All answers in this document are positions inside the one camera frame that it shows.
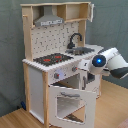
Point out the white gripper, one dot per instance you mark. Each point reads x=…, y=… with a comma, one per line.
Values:
x=84, y=64

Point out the white oven door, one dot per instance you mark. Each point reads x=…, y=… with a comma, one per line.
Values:
x=64, y=101

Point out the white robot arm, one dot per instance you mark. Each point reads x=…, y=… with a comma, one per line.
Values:
x=107, y=62

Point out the white wooden toy kitchen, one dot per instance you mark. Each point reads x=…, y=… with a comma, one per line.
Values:
x=46, y=40

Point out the right red stove knob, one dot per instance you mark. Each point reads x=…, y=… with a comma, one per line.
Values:
x=74, y=69

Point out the red stove knob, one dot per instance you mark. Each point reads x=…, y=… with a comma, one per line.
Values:
x=56, y=75
x=74, y=69

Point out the grey metal sink basin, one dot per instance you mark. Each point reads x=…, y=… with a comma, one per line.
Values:
x=79, y=51

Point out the black toy faucet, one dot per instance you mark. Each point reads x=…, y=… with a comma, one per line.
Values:
x=73, y=41

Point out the white fridge cabinet door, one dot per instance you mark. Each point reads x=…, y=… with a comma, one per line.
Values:
x=91, y=82

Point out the left red stove knob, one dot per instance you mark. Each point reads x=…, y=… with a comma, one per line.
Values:
x=56, y=75

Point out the black stovetop red burners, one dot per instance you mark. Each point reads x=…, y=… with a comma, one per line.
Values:
x=52, y=59

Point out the grey range hood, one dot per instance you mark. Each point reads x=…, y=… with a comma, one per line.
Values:
x=48, y=18

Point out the white microwave door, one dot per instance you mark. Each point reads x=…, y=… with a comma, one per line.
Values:
x=90, y=12

